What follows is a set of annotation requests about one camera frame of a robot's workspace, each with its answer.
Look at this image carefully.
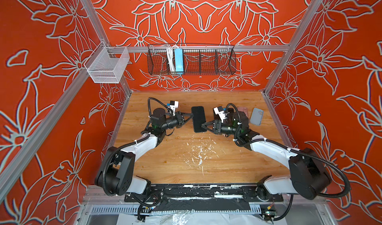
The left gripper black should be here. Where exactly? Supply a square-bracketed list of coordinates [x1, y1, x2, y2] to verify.
[160, 113, 192, 132]

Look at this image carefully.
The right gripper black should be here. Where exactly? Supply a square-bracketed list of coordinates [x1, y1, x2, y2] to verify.
[202, 120, 242, 137]

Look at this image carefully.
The black smartphone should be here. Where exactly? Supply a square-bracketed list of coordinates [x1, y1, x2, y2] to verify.
[191, 106, 207, 133]

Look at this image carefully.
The pink phone case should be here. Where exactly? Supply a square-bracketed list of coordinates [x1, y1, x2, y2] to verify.
[238, 107, 249, 118]

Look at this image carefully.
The light blue phone case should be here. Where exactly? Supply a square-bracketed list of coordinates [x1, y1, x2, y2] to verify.
[250, 108, 264, 126]

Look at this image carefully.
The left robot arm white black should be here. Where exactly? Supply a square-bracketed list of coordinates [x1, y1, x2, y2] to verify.
[94, 97, 194, 196]

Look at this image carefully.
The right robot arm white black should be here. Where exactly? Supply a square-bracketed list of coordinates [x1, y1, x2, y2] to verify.
[201, 103, 351, 200]

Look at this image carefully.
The blue box in basket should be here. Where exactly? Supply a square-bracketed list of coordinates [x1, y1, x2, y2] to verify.
[174, 48, 184, 75]

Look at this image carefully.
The small green circuit board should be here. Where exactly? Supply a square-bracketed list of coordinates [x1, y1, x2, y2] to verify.
[260, 205, 277, 223]

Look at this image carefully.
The black wire wall basket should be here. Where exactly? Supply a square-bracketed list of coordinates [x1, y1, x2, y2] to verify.
[147, 44, 237, 76]

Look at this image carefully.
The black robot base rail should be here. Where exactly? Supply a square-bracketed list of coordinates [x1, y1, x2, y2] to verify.
[124, 183, 284, 211]

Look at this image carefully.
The white mesh wall basket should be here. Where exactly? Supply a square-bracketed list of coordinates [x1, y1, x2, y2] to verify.
[84, 42, 130, 83]

